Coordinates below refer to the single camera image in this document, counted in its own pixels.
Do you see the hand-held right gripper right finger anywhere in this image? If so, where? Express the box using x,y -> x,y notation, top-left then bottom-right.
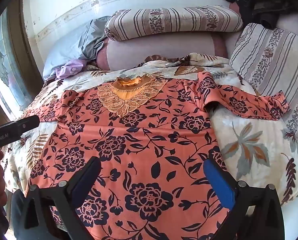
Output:
203,158 -> 286,240

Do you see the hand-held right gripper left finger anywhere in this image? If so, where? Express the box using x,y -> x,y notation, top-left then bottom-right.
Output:
26,156 -> 102,240

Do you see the orange floral shirt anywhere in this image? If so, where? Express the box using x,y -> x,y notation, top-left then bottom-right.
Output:
24,71 -> 290,240

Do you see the leaf print blanket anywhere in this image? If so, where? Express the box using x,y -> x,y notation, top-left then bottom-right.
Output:
0,52 -> 298,233

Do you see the stained glass window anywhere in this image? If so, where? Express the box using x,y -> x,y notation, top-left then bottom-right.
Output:
0,12 -> 35,120

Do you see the purple cloth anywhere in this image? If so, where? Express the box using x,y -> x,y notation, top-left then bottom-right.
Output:
55,59 -> 88,79

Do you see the grey blue pillow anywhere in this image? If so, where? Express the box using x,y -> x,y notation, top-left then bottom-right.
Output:
42,16 -> 112,80

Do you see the striped floral pillow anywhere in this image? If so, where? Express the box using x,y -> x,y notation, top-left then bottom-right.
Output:
230,23 -> 298,150
104,5 -> 244,41

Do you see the pink bolster pillow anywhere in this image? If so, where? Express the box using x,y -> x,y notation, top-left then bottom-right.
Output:
96,34 -> 227,71

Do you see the dark jacket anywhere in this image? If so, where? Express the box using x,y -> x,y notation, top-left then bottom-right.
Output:
223,0 -> 298,29

